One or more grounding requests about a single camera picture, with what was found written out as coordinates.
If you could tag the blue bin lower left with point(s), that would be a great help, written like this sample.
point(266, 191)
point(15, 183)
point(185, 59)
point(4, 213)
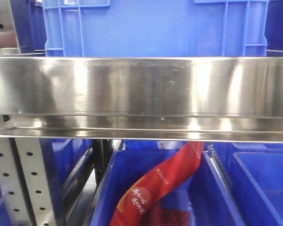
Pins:
point(67, 153)

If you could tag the blue bin with red bag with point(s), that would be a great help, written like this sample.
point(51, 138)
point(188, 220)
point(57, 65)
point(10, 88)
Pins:
point(202, 200)

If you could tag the blue bin lower right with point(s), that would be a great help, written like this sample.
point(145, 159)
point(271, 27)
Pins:
point(254, 173)

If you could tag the red printed bag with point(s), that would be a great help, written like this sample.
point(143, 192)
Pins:
point(156, 184)

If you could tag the large light blue crate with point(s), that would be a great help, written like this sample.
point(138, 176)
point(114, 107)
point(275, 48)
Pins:
point(155, 28)

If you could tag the stainless steel shelf rail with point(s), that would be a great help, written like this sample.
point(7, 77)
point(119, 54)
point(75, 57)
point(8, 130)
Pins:
point(237, 99)

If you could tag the perforated steel shelf post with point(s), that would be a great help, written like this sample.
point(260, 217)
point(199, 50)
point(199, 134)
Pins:
point(29, 182)

